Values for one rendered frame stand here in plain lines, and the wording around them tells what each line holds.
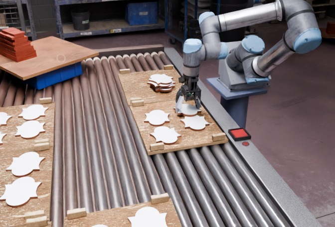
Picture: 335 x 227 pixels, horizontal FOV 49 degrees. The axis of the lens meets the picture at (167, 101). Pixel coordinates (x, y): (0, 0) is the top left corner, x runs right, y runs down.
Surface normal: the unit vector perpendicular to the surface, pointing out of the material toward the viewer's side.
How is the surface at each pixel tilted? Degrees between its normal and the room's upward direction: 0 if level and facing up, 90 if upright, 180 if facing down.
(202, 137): 0
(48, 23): 90
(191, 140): 0
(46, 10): 90
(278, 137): 0
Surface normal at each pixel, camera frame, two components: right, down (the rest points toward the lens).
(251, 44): 0.19, -0.43
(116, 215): 0.00, -0.89
